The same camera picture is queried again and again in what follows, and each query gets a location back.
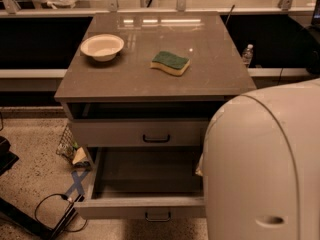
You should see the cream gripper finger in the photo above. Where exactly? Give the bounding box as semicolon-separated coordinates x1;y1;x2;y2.
195;154;203;177

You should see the grey drawer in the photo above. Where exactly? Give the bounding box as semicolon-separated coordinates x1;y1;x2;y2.
75;147;205;222
70;101;221;147

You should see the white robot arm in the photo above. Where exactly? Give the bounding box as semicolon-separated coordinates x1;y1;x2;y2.
201;79;320;240

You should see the grey top drawer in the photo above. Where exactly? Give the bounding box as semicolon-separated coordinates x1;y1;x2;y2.
70;101;221;147

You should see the grey drawer cabinet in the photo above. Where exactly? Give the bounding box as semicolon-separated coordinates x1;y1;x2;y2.
54;11;258;165

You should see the green yellow sponge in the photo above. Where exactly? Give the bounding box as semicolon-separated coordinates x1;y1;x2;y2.
150;51;190;76

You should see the blue tape cross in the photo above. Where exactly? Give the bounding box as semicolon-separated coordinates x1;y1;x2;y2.
65;170;89;197

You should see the clear plastic water bottle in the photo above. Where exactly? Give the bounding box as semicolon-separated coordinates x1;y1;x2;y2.
242;44;253;67

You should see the white paper bowl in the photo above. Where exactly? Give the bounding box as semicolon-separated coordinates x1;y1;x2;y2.
80;34;124;62

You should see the wire mesh waste basket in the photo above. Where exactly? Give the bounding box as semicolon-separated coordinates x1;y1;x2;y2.
56;126;90;168

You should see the black stand leg with cable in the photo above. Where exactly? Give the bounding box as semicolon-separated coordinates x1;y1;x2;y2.
0;193;87;240

